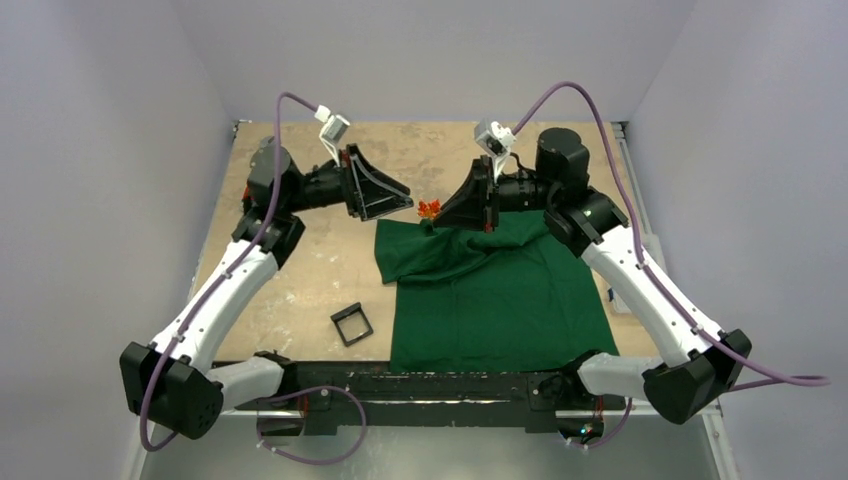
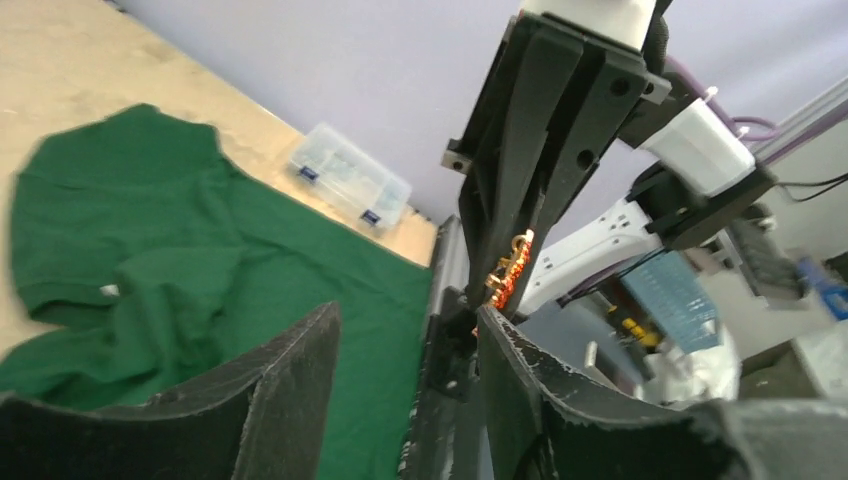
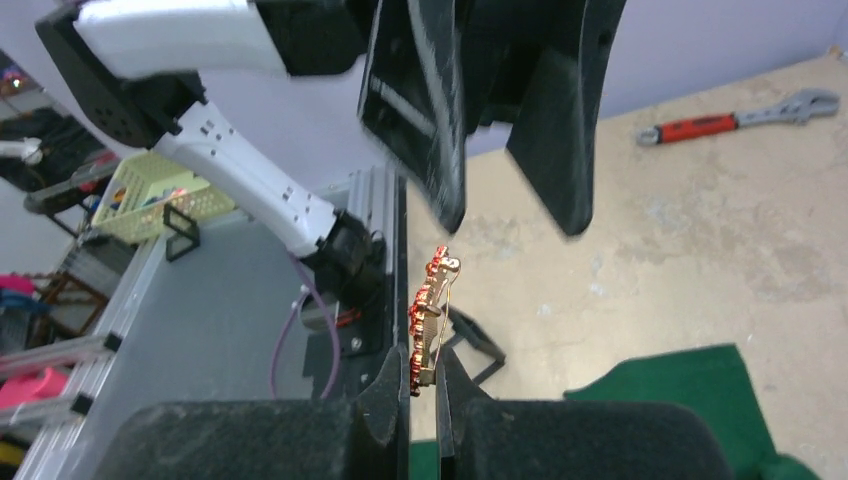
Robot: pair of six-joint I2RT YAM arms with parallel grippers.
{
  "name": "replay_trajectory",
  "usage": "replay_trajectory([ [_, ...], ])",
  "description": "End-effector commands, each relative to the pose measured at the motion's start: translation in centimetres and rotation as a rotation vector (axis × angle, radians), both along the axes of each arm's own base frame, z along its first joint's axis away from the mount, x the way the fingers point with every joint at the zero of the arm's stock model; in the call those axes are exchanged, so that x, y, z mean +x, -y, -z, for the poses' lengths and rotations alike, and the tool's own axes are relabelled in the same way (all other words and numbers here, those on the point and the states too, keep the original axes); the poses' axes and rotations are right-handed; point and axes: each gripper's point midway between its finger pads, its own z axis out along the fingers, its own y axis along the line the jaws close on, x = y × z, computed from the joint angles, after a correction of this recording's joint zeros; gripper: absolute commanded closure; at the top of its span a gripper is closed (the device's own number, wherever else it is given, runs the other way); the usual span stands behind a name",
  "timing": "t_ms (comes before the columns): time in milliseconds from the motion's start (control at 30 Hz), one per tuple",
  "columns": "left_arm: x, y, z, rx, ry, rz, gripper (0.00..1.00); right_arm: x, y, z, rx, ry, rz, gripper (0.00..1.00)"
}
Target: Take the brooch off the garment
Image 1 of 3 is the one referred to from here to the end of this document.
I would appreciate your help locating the aluminium rail frame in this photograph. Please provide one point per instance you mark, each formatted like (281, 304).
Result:
(173, 382)

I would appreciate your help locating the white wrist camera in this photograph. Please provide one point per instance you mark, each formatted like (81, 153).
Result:
(334, 127)
(497, 141)

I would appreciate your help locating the clear plastic parts box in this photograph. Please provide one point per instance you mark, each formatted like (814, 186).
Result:
(617, 304)

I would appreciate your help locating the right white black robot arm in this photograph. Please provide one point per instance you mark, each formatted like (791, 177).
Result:
(698, 360)

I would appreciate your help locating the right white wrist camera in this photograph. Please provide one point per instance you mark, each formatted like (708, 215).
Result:
(497, 141)

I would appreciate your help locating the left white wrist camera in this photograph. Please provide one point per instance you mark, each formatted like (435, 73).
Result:
(334, 127)

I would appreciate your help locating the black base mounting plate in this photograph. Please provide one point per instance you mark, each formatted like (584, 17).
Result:
(342, 393)

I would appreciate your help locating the black square frame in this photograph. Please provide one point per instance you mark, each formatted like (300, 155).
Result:
(352, 324)

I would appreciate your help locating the orange leaf brooch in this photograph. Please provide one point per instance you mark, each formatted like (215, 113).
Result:
(429, 210)

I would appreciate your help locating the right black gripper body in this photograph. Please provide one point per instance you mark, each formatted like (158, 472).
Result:
(490, 195)

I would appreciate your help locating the green t-shirt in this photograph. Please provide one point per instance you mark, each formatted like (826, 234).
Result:
(513, 300)

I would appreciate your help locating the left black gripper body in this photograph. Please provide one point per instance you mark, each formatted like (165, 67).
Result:
(356, 199)

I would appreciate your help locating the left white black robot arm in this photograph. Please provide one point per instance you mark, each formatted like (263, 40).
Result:
(171, 380)

